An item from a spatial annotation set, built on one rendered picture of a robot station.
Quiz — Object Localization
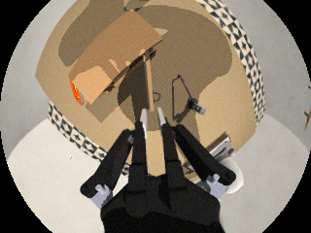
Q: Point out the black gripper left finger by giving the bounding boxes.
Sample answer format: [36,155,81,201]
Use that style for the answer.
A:
[80,109,148,217]

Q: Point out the orange spirit level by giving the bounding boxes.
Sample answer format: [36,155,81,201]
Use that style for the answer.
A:
[70,81,85,103]

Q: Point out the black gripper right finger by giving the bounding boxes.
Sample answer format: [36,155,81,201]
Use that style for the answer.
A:
[157,108,236,215]

